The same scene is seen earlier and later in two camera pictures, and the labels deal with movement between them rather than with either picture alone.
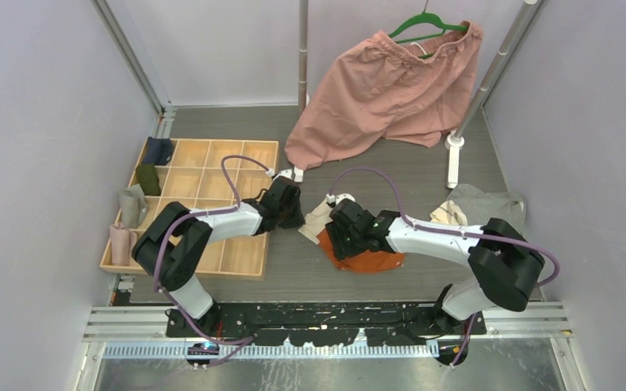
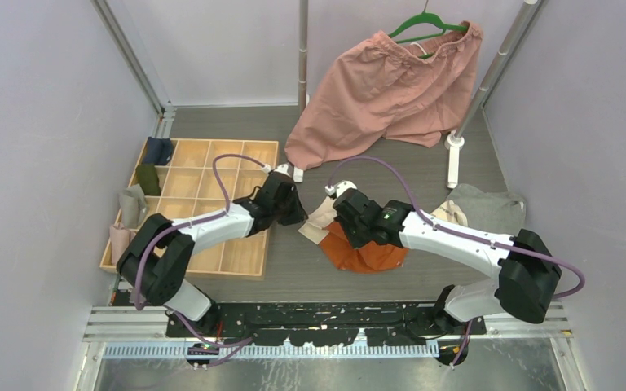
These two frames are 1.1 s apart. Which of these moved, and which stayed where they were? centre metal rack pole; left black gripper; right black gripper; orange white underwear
Moved: right black gripper
Stayed: left black gripper; orange white underwear; centre metal rack pole
